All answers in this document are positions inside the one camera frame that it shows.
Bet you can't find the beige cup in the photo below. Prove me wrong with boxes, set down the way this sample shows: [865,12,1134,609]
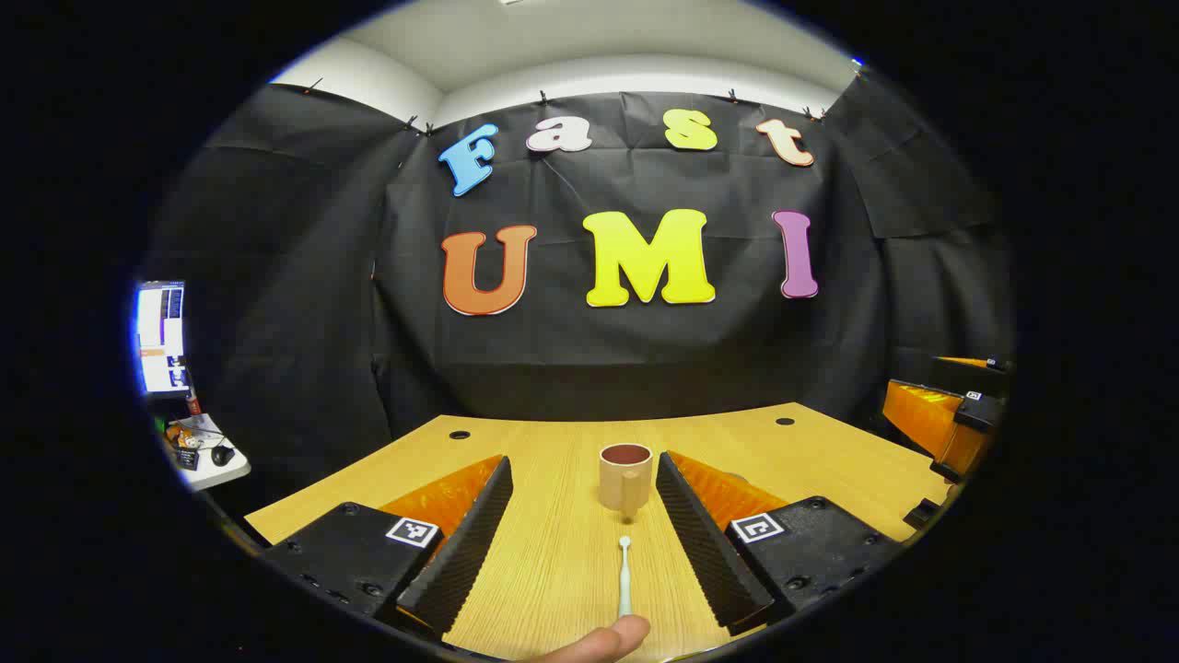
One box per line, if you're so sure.
[599,443,655,521]

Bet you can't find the computer monitor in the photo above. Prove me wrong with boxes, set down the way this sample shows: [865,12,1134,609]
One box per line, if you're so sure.
[135,281,192,397]

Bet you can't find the black backdrop cloth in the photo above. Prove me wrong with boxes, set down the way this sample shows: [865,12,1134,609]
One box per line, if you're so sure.
[138,81,1014,498]

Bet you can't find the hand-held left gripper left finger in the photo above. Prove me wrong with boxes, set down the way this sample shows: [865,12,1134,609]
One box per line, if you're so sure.
[263,454,514,641]

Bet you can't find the white side table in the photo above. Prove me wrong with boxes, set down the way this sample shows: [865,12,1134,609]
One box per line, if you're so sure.
[161,413,251,492]

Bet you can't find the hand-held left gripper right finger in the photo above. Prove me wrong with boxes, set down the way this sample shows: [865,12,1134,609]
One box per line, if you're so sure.
[654,450,905,638]

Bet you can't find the wooden desktop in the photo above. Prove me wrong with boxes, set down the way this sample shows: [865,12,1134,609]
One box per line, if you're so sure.
[244,401,954,663]

